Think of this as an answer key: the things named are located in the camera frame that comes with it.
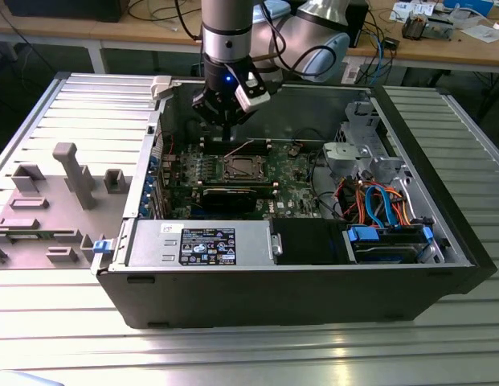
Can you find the clear plastic bag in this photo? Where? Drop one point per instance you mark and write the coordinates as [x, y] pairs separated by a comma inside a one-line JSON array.
[[482, 33]]

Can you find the CPU socket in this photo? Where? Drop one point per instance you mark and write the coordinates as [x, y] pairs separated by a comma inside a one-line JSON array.
[[223, 173]]

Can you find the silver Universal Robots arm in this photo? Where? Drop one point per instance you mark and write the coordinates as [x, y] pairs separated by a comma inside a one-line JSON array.
[[227, 36]]

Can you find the hard disk in blue carrier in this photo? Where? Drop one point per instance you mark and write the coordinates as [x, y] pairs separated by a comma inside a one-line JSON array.
[[365, 235]]

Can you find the grey parts rack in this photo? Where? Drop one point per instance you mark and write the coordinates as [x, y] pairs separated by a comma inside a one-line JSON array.
[[52, 217]]

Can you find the white power adapter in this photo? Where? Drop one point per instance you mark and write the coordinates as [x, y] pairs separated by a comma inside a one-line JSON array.
[[350, 72]]

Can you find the black graphics card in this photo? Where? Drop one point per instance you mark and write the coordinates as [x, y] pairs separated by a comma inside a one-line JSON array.
[[229, 201]]

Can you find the blue cardboard box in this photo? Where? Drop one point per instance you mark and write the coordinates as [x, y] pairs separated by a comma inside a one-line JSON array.
[[474, 6]]

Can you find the black upright device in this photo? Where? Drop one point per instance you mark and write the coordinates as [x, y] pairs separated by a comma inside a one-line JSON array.
[[358, 24]]

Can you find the beige case latch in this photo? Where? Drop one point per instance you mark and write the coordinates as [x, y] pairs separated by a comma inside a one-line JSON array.
[[160, 86]]

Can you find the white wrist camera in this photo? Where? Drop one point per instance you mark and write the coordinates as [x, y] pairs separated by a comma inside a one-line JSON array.
[[253, 100]]

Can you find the silver metal drive cage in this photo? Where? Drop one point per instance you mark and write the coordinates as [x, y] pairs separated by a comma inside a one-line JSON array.
[[341, 154]]

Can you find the silver power supply unit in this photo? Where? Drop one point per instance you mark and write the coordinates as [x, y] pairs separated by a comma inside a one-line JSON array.
[[152, 241]]

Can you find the blue case latch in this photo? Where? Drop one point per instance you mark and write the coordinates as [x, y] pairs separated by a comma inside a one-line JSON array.
[[102, 246]]

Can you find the small black box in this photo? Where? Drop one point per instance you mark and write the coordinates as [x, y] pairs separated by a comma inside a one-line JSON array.
[[391, 43]]

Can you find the green motherboard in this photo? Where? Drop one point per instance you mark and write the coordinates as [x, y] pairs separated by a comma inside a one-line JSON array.
[[293, 189]]

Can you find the wooden desk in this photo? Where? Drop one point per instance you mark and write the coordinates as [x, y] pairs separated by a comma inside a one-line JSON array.
[[152, 30]]

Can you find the black RAM slot row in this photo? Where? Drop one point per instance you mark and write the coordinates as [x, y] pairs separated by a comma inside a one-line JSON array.
[[233, 184], [217, 146]]

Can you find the white paper sheet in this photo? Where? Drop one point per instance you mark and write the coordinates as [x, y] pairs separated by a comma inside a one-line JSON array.
[[410, 8]]

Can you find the silver CPU plate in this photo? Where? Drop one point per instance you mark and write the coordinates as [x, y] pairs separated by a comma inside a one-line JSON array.
[[249, 164]]

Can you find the metal CPU cooler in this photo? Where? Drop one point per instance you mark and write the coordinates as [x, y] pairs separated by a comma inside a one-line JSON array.
[[413, 28]]

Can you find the black open PC case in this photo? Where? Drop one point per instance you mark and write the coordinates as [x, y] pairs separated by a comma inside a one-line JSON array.
[[273, 297]]

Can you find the black plastic shroud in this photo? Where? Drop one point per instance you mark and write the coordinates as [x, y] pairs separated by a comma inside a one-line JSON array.
[[305, 241]]

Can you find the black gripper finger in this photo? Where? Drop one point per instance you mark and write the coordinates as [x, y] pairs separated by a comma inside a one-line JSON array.
[[235, 118], [209, 106]]

